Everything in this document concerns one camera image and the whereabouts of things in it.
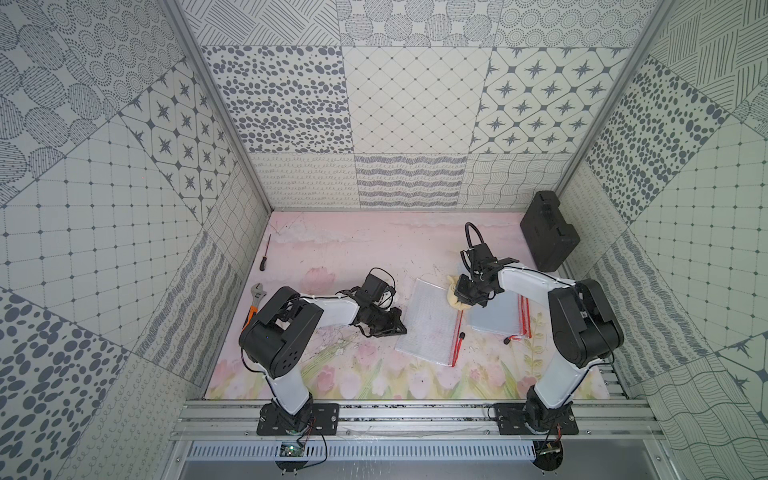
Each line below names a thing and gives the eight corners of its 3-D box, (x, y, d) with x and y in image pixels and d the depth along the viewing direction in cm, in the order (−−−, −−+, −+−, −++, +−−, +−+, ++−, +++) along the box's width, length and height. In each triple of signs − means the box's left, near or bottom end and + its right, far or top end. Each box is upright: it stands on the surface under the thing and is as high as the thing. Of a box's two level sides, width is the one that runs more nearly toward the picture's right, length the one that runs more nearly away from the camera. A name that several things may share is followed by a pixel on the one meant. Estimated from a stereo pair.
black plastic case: (535, 275, 104) (559, 240, 89) (518, 227, 119) (536, 191, 104) (555, 275, 104) (581, 240, 89) (535, 227, 119) (555, 191, 104)
